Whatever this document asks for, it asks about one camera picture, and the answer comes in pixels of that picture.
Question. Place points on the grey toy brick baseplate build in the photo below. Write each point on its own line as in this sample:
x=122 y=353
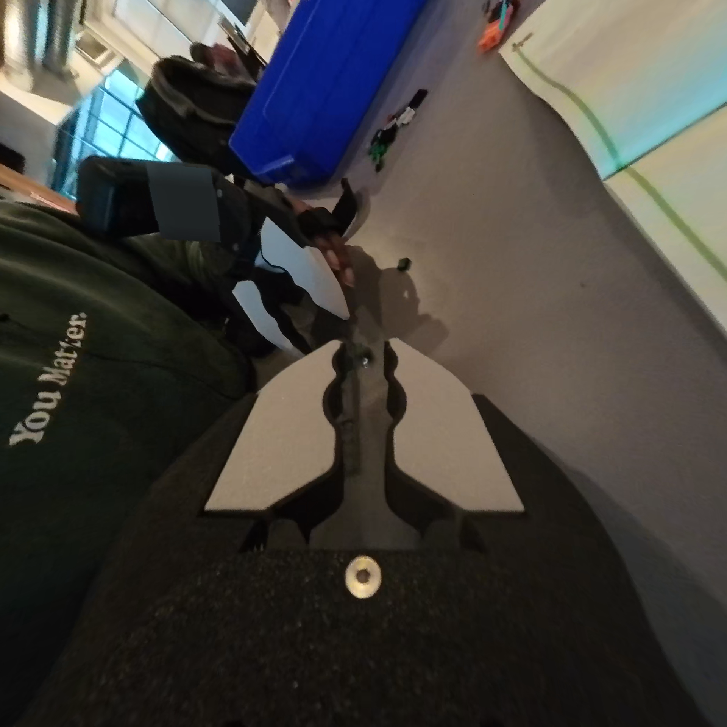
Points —
x=356 y=409

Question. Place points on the person's left hand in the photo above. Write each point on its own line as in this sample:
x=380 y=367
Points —
x=338 y=258

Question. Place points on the black backpack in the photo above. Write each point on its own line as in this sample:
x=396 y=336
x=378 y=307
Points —
x=193 y=108

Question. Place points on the person's left forearm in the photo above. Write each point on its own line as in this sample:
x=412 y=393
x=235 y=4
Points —
x=193 y=267

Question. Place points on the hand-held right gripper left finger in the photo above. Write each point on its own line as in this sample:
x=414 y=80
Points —
x=278 y=448

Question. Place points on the orange toy brick vehicle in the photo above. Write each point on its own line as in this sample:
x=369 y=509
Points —
x=494 y=28

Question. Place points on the pile of small toy bricks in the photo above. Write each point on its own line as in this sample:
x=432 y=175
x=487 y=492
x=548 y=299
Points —
x=392 y=130

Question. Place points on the blue plastic bin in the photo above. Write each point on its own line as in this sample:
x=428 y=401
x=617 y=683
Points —
x=324 y=96

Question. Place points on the grey desk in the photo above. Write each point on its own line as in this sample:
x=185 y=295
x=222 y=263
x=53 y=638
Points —
x=511 y=284

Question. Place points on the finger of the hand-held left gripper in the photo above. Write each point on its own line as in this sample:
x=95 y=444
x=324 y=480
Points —
x=255 y=309
x=306 y=267

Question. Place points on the person's dark green sweatshirt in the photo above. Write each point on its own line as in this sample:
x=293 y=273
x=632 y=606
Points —
x=85 y=397

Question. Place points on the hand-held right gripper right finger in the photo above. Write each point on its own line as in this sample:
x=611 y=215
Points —
x=448 y=448

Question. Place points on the open instruction booklet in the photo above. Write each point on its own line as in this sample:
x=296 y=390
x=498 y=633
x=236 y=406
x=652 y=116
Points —
x=653 y=85

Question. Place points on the window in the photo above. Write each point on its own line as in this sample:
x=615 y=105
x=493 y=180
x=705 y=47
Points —
x=108 y=125

